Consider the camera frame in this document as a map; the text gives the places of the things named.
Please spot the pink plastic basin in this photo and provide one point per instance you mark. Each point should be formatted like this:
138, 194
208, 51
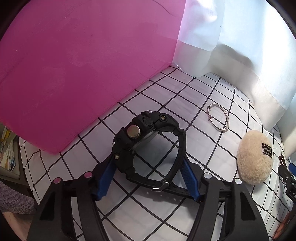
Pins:
81, 69

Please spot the thin silver bangle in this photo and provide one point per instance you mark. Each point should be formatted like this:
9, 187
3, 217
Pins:
227, 120

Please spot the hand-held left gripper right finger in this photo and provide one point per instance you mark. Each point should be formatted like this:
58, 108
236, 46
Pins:
189, 176

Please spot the beige plush hair clip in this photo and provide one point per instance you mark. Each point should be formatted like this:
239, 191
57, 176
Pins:
253, 160

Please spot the white curtain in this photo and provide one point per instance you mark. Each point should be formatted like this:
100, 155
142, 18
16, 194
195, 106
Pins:
242, 34

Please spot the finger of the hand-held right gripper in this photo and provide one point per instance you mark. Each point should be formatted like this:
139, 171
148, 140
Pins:
282, 170
292, 168

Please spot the grey fuzzy cloth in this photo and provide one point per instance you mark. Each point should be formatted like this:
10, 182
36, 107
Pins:
13, 199

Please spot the stack of colourful books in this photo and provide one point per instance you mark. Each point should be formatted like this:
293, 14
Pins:
7, 150

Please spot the black wristwatch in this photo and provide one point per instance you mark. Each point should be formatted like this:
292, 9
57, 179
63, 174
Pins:
143, 120

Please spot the white black grid tablecloth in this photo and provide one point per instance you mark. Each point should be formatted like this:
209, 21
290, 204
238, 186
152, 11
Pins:
208, 92

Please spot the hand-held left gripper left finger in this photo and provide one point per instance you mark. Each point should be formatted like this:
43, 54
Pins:
106, 176

